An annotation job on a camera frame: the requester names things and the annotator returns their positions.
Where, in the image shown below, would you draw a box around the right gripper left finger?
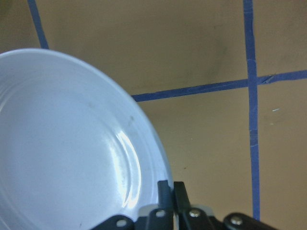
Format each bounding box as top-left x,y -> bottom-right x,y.
157,180 -> 173,230

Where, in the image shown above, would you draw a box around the blue plate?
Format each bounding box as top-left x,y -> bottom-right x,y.
0,49 -> 172,230

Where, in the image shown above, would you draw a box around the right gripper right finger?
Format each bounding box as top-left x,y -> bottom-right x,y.
173,182 -> 213,230

